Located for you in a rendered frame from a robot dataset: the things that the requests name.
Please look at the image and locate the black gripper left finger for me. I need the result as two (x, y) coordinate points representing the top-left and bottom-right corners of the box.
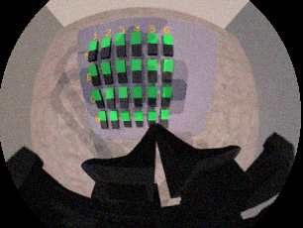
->
(81, 123), (156, 199)

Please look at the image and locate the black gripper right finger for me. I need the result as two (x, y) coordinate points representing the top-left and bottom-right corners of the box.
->
(155, 123), (241, 198)

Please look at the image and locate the grey switch panel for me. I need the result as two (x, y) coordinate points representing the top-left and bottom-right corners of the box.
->
(76, 17), (218, 139)

